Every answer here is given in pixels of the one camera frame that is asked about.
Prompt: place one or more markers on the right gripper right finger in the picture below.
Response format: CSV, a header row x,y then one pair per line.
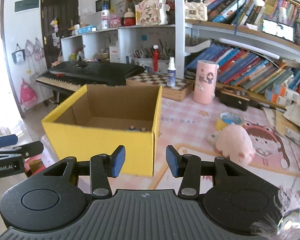
x,y
187,167

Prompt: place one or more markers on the stack of papers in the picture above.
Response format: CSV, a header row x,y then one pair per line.
x,y
292,113

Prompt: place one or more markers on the grey purple toy truck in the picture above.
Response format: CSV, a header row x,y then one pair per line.
x,y
133,128

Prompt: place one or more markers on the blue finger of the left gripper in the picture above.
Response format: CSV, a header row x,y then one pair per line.
x,y
8,140

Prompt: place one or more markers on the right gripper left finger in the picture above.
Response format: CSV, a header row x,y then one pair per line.
x,y
103,166

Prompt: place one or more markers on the white quilted handbag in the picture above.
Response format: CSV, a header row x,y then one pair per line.
x,y
196,10

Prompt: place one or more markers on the yellow cardboard box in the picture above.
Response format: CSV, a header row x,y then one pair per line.
x,y
96,119

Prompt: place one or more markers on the white spray bottle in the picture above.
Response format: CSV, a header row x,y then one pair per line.
x,y
171,72

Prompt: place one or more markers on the pink cartoon cylinder canister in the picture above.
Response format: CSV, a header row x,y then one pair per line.
x,y
205,82

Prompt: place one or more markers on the pink cartoon desk mat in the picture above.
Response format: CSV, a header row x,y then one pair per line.
x,y
191,128

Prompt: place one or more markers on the dark wooden door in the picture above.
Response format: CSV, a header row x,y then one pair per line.
x,y
57,17

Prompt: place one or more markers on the dark brown wooden box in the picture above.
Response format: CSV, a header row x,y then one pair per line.
x,y
234,98

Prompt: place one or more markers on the pink plush pig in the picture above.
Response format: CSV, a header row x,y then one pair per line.
x,y
234,143

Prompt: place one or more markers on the white cubby shelf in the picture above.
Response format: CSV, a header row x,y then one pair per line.
x,y
132,44

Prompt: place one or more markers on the black Yamaha keyboard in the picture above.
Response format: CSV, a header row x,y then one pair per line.
x,y
68,77

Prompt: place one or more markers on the wooden chessboard box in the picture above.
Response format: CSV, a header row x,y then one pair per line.
x,y
179,92

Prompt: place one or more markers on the row of leaning books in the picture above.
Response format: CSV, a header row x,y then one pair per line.
x,y
250,71

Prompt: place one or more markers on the yellow tape roll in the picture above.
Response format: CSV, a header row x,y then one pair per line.
x,y
227,118

